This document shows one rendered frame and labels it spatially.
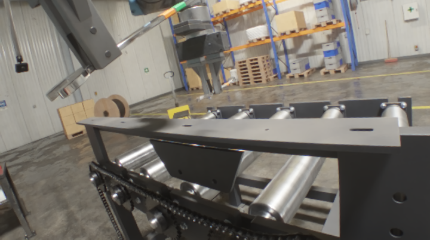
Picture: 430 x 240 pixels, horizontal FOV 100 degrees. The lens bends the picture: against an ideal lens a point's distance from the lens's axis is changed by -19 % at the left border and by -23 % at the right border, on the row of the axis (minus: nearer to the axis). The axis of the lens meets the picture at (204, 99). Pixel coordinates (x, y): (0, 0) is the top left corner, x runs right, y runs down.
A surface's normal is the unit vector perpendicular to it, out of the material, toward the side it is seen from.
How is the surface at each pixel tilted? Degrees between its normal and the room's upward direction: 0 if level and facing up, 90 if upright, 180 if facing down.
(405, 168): 90
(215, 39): 90
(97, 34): 97
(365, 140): 0
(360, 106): 90
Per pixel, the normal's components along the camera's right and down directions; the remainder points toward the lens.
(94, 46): 0.75, 0.06
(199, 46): -0.39, 0.25
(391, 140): -0.23, -0.96
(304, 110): -0.66, 0.28
